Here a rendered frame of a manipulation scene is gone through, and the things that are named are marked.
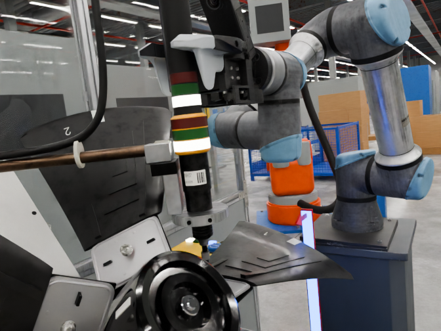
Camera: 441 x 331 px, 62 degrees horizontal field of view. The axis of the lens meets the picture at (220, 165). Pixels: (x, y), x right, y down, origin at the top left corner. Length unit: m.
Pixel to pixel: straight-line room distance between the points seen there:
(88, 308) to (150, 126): 0.29
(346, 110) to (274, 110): 7.81
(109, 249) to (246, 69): 0.29
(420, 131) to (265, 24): 6.01
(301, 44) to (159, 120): 0.45
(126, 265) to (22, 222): 0.30
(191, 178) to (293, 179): 3.94
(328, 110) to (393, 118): 7.60
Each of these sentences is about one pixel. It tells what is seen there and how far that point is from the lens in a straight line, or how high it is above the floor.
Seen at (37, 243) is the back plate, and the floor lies 1.22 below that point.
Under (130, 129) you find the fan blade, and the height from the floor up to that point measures 1.39.
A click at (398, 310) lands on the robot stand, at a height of 0.83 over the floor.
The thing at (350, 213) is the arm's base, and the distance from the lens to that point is 1.15.
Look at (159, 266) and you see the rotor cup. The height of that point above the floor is 1.26.
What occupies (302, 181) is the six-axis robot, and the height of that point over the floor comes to 0.54.
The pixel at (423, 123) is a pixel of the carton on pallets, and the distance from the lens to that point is 9.63.
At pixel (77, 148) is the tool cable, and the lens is 0.46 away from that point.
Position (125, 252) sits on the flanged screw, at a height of 1.26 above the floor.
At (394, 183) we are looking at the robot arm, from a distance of 1.07.
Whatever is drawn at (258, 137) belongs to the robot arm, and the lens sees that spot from 0.66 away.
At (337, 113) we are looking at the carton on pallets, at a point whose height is 1.15.
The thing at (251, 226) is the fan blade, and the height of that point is 1.19.
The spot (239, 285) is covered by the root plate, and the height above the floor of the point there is 1.18.
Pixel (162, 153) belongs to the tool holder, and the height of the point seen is 1.36.
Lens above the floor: 1.40
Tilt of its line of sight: 8 degrees down
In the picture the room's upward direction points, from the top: 6 degrees counter-clockwise
